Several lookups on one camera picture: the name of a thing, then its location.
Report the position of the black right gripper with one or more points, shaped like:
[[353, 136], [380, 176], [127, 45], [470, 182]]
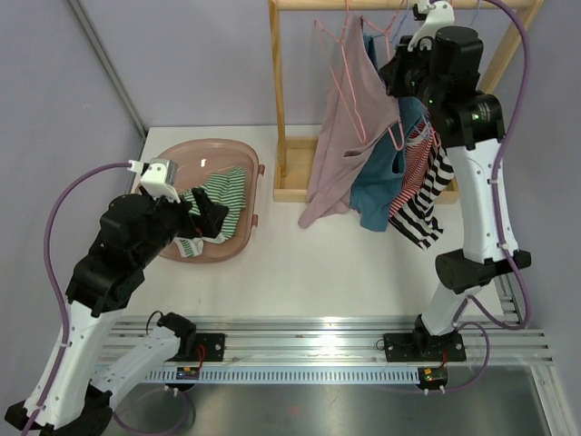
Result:
[[392, 73]]

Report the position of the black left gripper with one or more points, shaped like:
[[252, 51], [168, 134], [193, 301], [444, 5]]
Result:
[[208, 223]]

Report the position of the green striped tank top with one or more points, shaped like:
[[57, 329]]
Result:
[[226, 189]]

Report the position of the mauve pink tank top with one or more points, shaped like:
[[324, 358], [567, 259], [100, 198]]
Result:
[[341, 151]]

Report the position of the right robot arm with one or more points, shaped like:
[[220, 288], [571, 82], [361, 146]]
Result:
[[441, 70]]

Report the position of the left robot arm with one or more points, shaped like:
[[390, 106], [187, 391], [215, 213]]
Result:
[[72, 398]]

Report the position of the red striped tank top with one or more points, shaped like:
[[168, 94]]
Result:
[[417, 152]]

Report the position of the teal blue tank top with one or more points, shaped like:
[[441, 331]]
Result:
[[386, 124]]

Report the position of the black white striped tank top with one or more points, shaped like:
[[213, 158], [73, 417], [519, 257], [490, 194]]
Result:
[[415, 220]]

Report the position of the pink plastic basin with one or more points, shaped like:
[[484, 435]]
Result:
[[228, 171]]

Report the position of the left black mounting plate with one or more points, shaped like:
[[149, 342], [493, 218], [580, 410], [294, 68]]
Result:
[[209, 346]]

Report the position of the black mounting plate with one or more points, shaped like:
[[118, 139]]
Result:
[[209, 346], [414, 347]]

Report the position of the wooden clothes rack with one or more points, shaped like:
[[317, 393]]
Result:
[[295, 152]]

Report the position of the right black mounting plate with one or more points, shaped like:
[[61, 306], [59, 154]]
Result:
[[414, 347]]

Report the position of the blue wire hanger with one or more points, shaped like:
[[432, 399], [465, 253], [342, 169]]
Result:
[[389, 34], [476, 12]]

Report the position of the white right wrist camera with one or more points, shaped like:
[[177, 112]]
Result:
[[434, 15]]

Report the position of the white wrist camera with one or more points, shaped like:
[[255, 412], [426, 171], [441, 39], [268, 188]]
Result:
[[157, 178], [434, 15]]

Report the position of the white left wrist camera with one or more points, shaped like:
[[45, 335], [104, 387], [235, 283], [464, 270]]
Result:
[[157, 178]]

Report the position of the slotted cable duct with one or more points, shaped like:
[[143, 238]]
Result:
[[384, 375]]

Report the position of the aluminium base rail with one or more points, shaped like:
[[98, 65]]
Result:
[[355, 341]]

